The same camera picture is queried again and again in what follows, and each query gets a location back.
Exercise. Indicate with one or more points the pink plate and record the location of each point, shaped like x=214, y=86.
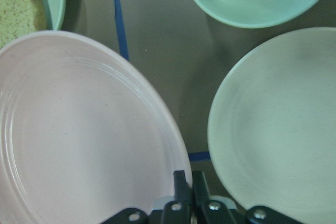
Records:
x=83, y=133

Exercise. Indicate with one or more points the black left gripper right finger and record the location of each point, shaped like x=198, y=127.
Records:
x=211, y=210

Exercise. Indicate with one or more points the cream white plate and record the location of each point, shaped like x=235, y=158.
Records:
x=271, y=128

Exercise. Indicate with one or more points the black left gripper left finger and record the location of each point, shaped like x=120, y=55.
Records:
x=176, y=210

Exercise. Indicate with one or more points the bread slice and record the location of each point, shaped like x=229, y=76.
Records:
x=21, y=17

